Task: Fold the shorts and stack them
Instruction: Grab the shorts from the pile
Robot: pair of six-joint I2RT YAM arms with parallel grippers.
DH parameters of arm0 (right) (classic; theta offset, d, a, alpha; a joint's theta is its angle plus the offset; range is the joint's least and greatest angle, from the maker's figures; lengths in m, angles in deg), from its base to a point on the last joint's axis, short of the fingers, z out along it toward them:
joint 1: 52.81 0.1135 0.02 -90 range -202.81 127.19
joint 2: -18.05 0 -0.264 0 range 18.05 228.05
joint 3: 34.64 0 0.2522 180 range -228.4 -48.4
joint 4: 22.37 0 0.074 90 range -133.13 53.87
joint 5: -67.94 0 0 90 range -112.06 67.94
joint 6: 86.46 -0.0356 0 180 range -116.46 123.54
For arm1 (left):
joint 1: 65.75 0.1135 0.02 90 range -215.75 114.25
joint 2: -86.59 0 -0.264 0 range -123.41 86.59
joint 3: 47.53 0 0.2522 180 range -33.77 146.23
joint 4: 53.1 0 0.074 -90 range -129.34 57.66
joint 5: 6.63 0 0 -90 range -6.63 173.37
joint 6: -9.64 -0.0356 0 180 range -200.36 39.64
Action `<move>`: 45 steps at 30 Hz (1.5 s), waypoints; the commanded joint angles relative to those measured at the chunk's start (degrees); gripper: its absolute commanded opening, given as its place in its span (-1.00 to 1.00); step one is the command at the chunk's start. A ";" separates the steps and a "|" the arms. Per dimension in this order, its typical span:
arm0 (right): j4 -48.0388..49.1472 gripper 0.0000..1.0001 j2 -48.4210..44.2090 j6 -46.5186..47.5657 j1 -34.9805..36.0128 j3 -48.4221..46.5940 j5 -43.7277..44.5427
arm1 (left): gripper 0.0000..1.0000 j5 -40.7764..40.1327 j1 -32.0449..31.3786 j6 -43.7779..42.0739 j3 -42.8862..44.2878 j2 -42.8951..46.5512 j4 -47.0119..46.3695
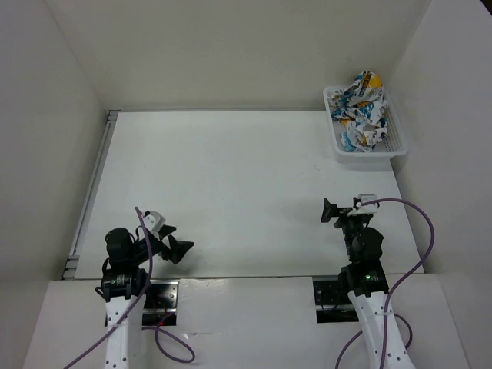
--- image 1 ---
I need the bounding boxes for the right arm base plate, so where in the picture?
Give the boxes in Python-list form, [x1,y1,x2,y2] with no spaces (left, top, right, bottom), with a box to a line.
[312,277,358,324]

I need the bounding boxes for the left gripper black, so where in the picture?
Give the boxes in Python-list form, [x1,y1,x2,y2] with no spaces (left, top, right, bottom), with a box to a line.
[129,224,194,264]

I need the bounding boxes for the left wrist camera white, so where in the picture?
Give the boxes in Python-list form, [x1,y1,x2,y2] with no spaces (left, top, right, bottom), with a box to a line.
[142,211,165,238]

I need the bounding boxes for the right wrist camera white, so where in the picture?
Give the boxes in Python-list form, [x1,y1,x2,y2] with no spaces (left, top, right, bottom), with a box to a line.
[352,194,379,216]

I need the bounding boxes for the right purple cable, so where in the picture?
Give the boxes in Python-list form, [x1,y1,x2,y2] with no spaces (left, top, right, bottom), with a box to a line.
[335,198,436,369]

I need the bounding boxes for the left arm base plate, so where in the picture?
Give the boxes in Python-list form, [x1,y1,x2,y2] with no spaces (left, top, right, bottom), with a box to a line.
[142,281,179,327]

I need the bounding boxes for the printed white shorts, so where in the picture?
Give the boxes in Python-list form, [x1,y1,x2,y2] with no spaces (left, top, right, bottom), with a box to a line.
[328,71,388,152]

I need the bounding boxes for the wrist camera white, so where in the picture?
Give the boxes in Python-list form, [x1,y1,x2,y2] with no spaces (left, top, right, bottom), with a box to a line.
[142,211,165,238]
[352,194,379,216]

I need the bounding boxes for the aluminium table edge rail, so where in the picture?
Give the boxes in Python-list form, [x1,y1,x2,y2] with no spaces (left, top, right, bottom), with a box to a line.
[61,110,120,280]

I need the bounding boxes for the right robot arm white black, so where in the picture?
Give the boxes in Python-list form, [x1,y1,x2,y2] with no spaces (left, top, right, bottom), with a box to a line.
[321,194,414,368]

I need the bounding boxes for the white plastic basket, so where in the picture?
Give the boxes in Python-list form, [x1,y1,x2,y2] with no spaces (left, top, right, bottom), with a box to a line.
[323,78,408,163]

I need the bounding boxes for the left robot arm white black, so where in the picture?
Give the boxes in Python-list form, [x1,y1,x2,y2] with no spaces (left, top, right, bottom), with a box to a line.
[99,225,194,368]

